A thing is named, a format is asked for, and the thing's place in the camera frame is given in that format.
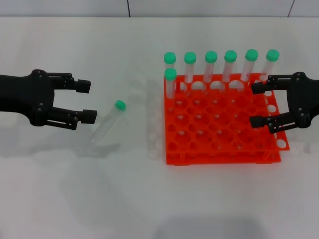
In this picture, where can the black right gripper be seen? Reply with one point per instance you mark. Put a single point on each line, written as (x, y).
(307, 99)

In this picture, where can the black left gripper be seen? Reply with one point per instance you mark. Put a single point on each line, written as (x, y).
(27, 94)

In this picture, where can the clear test tube green cap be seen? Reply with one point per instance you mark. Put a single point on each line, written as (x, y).
(230, 55)
(251, 54)
(190, 57)
(170, 57)
(120, 105)
(170, 74)
(272, 55)
(210, 56)

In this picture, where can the orange plastic test tube rack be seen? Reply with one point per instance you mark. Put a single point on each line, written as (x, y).
(219, 124)

